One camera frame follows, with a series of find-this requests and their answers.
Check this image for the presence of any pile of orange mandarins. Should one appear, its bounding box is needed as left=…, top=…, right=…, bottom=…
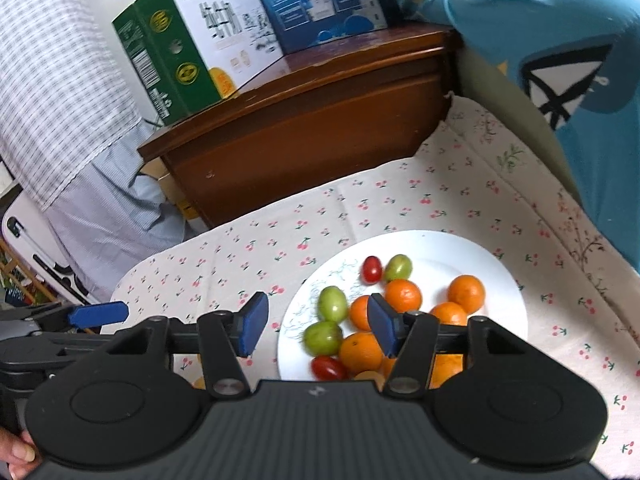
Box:
left=339, top=274, right=487, bottom=391

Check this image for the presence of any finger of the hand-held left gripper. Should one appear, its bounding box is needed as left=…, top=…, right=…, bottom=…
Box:
left=20, top=301, right=129, bottom=333

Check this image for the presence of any floral print bed sheet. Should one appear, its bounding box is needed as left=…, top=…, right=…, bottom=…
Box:
left=445, top=95, right=640, bottom=311

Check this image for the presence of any blue pillow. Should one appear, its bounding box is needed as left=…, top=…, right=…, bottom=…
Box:
left=400, top=0, right=640, bottom=276

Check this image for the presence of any brown cardboard box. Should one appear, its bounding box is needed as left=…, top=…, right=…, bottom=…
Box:
left=142, top=157, right=201, bottom=221

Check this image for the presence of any plaid curtain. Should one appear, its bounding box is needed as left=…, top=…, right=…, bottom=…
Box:
left=0, top=0, right=143, bottom=211

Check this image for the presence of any person's left hand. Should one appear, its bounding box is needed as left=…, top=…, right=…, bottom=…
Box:
left=0, top=427, right=40, bottom=479

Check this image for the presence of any cherry print tablecloth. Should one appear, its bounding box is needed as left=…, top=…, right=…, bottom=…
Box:
left=107, top=95, right=640, bottom=476

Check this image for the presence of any small green jujube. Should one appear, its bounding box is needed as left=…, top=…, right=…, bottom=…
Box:
left=383, top=254, right=414, bottom=281

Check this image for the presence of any green carton box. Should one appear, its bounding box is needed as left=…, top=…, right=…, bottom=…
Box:
left=111, top=0, right=283, bottom=126

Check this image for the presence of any wooden shelf rack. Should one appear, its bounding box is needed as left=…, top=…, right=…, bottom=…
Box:
left=0, top=237, right=56, bottom=311

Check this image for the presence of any brown wooden nightstand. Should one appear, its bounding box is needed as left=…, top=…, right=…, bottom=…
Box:
left=137, top=25, right=458, bottom=228

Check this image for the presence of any white ceramic plate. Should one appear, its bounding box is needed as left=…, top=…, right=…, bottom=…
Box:
left=276, top=230, right=529, bottom=383

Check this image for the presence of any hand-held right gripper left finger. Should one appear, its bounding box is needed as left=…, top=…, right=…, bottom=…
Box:
left=107, top=291, right=270, bottom=398

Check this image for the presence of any blue carton box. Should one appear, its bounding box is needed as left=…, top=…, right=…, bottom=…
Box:
left=247, top=0, right=401, bottom=55

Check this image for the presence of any large green jujube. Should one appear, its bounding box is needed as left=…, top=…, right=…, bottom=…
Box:
left=318, top=286, right=349, bottom=322
left=303, top=321, right=344, bottom=356

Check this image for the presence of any light blue cloth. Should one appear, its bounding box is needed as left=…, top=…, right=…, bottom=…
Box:
left=45, top=120, right=201, bottom=303

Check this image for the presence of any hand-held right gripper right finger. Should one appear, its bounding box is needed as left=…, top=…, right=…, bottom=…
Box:
left=366, top=293, right=531, bottom=397

